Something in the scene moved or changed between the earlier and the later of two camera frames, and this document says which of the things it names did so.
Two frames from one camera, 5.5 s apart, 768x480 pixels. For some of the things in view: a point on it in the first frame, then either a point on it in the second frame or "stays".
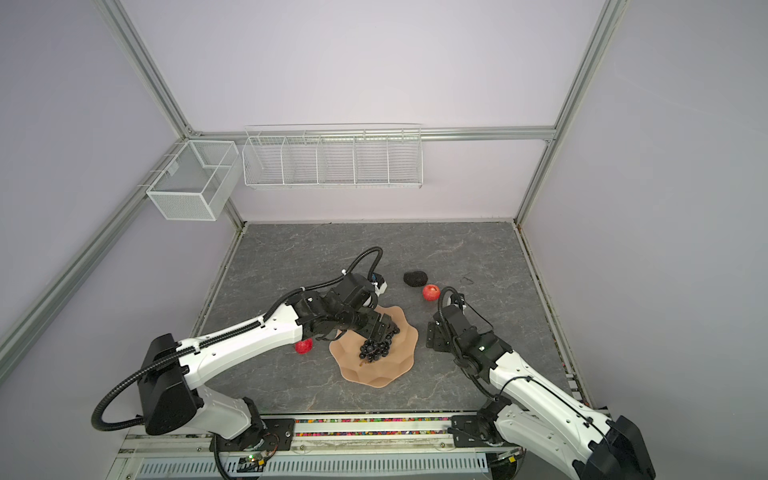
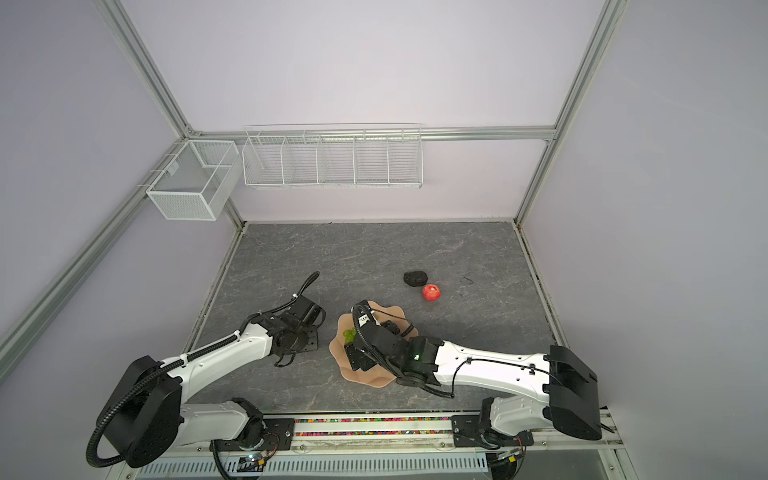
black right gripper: x=435 y=337 -> x=356 y=356
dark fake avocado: x=416 y=278 stays
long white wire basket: x=334 y=156 stays
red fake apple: x=431 y=292 stays
